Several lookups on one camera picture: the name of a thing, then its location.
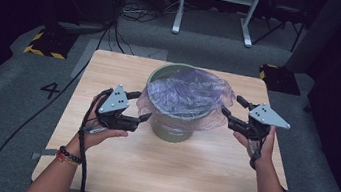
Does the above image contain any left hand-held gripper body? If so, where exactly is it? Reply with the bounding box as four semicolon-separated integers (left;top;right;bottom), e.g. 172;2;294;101
92;81;143;134

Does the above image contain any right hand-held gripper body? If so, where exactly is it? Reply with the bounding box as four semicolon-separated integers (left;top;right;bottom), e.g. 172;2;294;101
242;101;294;147

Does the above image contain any green plastic trash bin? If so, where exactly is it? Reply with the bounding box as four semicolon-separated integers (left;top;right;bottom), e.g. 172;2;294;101
138;58;231;150

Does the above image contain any purple plastic trash bag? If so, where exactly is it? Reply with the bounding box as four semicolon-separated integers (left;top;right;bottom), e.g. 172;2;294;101
133;60;240;140

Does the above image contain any person's right hand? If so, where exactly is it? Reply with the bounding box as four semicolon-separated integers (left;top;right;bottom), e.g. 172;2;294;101
229;119;279;171

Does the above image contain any person's left hand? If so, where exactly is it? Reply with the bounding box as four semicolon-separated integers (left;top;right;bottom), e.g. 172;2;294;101
64;92;135;165

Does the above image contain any black yellow striped stand base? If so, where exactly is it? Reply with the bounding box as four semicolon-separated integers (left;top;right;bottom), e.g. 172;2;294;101
256;62;305;97
22;23;80;62

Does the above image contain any grey table foot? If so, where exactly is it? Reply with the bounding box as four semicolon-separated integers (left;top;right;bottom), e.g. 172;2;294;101
30;145;60;164

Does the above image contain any black tripod stand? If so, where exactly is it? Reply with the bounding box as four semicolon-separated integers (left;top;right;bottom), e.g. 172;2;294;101
251;0;309;55

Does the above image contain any grey column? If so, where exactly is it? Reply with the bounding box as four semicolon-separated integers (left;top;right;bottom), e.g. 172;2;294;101
284;0;341;81

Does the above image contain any black bead bracelet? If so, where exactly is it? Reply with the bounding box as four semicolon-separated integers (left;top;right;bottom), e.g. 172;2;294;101
57;144;85;165

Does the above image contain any left hand-held gripper black cable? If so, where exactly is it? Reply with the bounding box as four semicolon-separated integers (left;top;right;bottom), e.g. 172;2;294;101
69;84;115;192

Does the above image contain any orange string bracelet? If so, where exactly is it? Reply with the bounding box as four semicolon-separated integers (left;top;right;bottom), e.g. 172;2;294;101
54;150;83;168

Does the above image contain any tangle of floor cables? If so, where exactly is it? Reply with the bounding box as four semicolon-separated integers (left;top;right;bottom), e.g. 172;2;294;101
117;0;180;29

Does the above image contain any long black floor cable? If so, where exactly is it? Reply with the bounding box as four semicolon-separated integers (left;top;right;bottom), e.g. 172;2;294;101
0;7;117;192

